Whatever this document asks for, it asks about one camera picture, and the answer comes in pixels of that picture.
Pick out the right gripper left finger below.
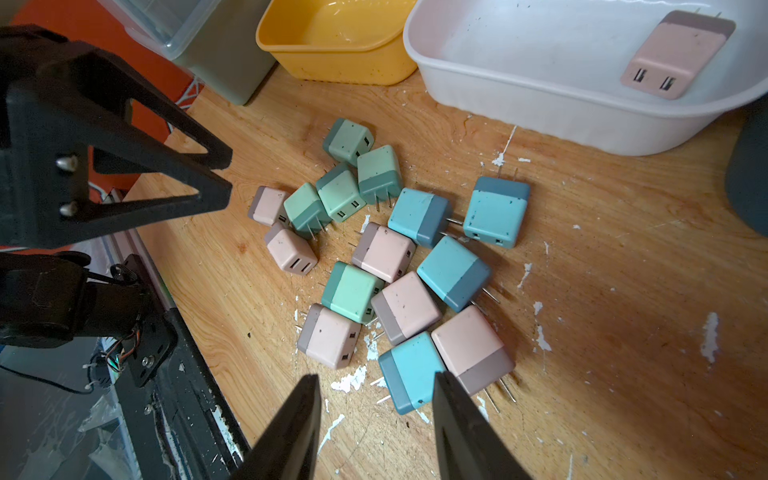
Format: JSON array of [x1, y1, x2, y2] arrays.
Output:
[[230, 374, 322, 479]]

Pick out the pink plug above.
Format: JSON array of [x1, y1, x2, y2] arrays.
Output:
[[620, 10, 736, 100], [351, 223, 416, 283], [371, 272, 443, 346], [430, 305, 517, 414], [264, 223, 318, 276], [248, 186, 290, 227], [297, 303, 361, 370]]

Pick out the dark blue storage box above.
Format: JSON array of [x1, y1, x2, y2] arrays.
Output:
[[725, 109, 768, 236]]

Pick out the green plug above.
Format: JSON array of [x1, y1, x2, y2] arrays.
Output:
[[323, 118, 374, 167], [315, 163, 367, 223], [321, 261, 385, 325], [284, 183, 331, 240], [357, 145, 404, 208]]

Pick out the clear plastic lidded container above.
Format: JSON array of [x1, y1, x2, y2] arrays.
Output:
[[101, 0, 275, 106]]

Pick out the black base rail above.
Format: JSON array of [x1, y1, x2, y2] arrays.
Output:
[[103, 230, 249, 479]]

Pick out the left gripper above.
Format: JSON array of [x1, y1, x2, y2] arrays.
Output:
[[1, 25, 232, 386]]

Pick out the white storage box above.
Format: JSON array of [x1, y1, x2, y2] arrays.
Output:
[[403, 1, 767, 156]]

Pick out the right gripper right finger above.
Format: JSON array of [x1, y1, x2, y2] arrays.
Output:
[[433, 371, 530, 479]]

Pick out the blue plug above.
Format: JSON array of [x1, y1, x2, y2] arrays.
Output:
[[387, 188, 459, 249], [377, 332, 446, 415], [416, 236, 492, 313], [463, 176, 531, 249]]

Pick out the yellow storage box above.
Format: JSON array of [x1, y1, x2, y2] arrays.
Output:
[[255, 0, 417, 86]]

